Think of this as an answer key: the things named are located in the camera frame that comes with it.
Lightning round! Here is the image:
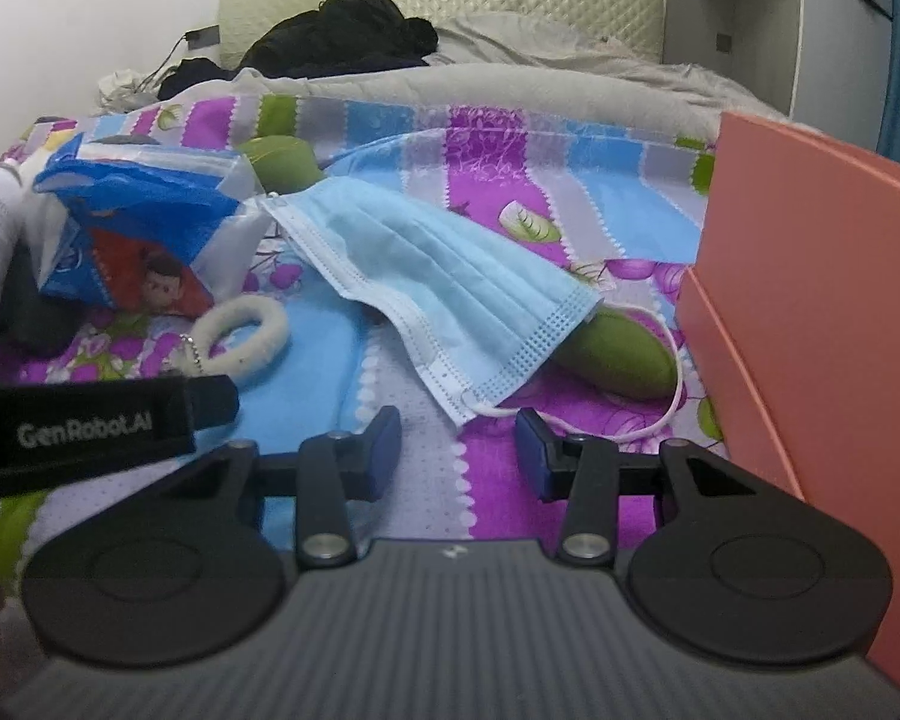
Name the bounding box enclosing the striped colourful bed sheet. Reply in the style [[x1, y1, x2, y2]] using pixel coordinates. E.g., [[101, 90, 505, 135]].
[[0, 92, 730, 587]]

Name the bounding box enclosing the blue tissue pack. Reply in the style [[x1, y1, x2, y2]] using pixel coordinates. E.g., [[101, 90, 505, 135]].
[[27, 135, 269, 317]]

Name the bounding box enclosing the white clothes heap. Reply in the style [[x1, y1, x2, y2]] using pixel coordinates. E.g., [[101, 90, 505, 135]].
[[97, 68, 159, 114]]

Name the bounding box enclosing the grey duvet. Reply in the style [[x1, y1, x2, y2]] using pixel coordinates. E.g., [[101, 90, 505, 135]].
[[180, 11, 788, 143]]

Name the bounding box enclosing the black clothes pile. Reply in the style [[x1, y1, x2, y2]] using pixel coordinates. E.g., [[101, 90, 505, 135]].
[[238, 0, 440, 80]]

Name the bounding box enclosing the green plush stick toy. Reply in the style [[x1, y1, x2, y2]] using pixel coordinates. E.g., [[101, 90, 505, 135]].
[[551, 305, 678, 401]]

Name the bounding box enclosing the white fluffy hair tie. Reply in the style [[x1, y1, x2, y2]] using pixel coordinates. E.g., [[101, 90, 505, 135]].
[[176, 294, 292, 384]]

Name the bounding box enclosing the blue surgical mask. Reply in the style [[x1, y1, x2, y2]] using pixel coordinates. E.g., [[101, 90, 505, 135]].
[[258, 177, 688, 437]]

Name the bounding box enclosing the wall power socket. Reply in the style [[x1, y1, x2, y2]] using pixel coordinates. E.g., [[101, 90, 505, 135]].
[[183, 25, 221, 50]]

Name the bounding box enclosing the grey wardrobe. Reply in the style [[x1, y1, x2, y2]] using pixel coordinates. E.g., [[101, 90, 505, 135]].
[[663, 0, 893, 149]]

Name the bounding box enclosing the small black clothes heap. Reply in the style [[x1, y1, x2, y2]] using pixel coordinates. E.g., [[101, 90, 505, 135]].
[[157, 57, 238, 101]]

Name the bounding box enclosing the pink cardboard box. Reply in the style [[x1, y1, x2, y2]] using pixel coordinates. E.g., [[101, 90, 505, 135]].
[[676, 114, 900, 684]]

